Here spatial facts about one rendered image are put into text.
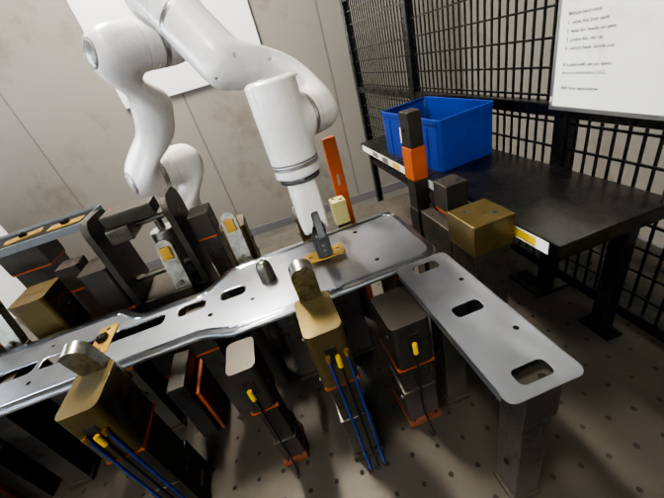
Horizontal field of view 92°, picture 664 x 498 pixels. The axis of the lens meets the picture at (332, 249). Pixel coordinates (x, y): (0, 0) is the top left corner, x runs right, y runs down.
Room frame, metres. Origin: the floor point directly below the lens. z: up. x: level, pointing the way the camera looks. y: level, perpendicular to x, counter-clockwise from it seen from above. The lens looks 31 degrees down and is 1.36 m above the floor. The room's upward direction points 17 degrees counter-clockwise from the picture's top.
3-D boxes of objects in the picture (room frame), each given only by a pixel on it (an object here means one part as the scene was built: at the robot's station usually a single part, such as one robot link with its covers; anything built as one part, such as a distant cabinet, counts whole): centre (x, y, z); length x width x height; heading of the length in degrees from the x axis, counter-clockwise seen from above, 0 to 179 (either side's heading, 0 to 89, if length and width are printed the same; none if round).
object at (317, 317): (0.35, 0.05, 0.87); 0.12 x 0.07 x 0.35; 7
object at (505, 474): (0.22, -0.18, 0.84); 0.05 x 0.05 x 0.29; 7
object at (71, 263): (0.72, 0.60, 0.90); 0.05 x 0.05 x 0.40; 7
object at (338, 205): (0.71, -0.04, 0.88); 0.04 x 0.04 x 0.37; 7
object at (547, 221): (0.83, -0.39, 1.01); 0.90 x 0.22 x 0.03; 7
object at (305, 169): (0.58, 0.02, 1.20); 0.09 x 0.08 x 0.03; 7
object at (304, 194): (0.58, 0.02, 1.14); 0.10 x 0.07 x 0.11; 7
